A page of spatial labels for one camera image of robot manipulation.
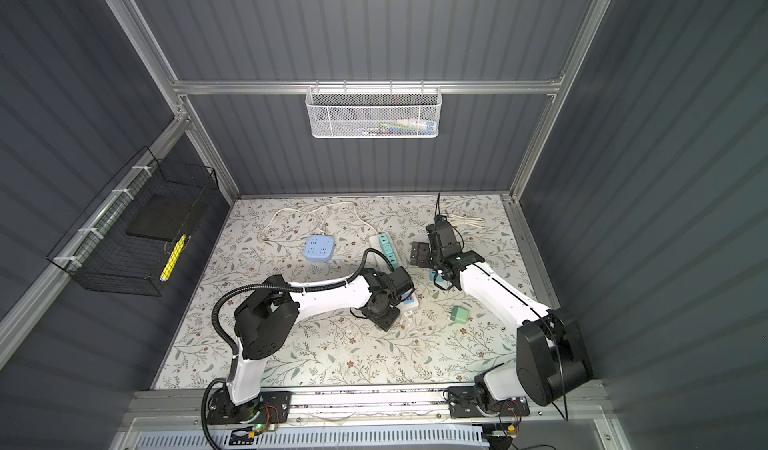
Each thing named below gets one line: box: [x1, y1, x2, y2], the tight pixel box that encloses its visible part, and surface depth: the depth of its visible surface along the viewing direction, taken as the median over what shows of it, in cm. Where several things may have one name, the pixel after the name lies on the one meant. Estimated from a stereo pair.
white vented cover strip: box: [129, 426, 489, 450], surface depth 72 cm
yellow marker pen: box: [159, 234, 187, 281], surface depth 70 cm
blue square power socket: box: [304, 235, 334, 262], surface depth 104 cm
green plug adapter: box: [450, 305, 469, 325], surface depth 89 cm
